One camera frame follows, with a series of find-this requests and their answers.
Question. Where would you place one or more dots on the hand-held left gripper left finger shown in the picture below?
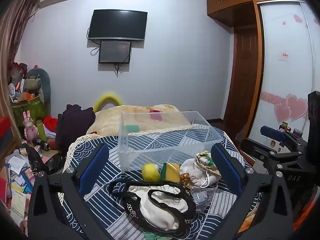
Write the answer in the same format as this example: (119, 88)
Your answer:
(93, 171)

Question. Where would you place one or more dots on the pile of papers and books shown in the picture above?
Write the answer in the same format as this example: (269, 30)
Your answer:
(17, 182)

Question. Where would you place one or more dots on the silver glitter packet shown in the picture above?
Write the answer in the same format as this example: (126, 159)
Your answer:
(201, 197)

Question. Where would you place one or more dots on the clear plastic box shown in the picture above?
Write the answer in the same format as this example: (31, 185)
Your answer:
(160, 137)

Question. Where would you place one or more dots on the beige fleece blanket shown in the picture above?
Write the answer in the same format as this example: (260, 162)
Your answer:
(115, 120)

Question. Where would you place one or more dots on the cream lace cloth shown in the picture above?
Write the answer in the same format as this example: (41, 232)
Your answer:
(75, 145)

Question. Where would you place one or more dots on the black plastic bag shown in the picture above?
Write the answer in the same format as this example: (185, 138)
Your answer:
(42, 160)

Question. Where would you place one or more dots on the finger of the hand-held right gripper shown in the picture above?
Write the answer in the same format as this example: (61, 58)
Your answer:
(273, 133)
(260, 148)

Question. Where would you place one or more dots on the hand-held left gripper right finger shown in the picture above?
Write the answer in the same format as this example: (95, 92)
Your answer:
(227, 171)

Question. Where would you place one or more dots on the brown wooden door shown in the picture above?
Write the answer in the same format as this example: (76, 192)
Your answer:
(243, 80)

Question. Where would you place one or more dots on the black wall television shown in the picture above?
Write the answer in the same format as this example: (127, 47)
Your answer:
(117, 25)

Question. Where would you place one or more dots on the brown striped curtain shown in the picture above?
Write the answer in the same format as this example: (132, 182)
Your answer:
(12, 42)

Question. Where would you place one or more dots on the pink heart stickers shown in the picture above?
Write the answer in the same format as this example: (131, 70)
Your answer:
(292, 107)

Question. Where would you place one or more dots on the pink rabbit plush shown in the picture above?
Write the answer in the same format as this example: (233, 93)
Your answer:
(29, 127)

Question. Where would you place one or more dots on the black flashlight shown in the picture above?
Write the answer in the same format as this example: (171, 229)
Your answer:
(42, 143)

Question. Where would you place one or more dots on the dark clothing heap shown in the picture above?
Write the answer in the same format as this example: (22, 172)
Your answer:
(72, 127)

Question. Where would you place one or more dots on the yellow green sponge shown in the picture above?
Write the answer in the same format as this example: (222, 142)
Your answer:
(171, 173)

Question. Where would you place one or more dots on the white bag with black trim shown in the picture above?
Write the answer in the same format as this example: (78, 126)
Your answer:
(160, 206)

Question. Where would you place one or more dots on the red soft block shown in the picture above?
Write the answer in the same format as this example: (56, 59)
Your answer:
(154, 111)

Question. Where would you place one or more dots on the red plush cloth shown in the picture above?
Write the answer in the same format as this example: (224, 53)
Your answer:
(51, 123)

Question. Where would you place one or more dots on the grey green plush toy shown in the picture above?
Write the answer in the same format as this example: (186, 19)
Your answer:
(37, 82)

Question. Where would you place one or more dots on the white wardrobe sliding door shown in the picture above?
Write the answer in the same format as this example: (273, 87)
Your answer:
(285, 75)

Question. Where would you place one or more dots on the green bottle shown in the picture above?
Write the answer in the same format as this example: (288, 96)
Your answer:
(41, 130)

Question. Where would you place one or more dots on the green cardboard box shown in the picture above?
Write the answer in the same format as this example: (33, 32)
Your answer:
(30, 108)

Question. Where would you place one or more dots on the blue patterned bed sheet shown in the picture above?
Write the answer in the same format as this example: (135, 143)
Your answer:
(100, 205)

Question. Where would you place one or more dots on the small black wall monitor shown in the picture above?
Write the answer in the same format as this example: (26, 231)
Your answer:
(114, 52)

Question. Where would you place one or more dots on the wooden overhead cabinet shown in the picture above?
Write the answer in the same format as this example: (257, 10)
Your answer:
(230, 2)

